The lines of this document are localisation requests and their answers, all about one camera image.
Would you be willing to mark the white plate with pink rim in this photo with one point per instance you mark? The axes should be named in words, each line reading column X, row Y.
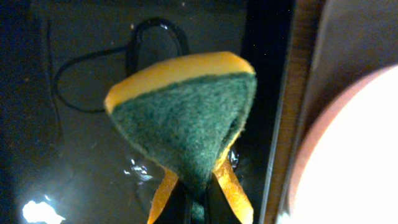
column 345, row 170

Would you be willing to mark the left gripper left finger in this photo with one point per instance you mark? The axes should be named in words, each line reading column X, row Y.
column 178, row 208

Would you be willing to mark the green yellow sponge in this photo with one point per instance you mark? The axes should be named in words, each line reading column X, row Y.
column 184, row 114

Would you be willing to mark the black water tray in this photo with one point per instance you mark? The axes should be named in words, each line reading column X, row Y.
column 61, row 157

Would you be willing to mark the brown serving tray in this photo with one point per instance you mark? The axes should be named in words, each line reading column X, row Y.
column 332, row 44

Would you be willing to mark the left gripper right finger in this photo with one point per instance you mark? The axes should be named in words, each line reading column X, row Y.
column 217, row 209

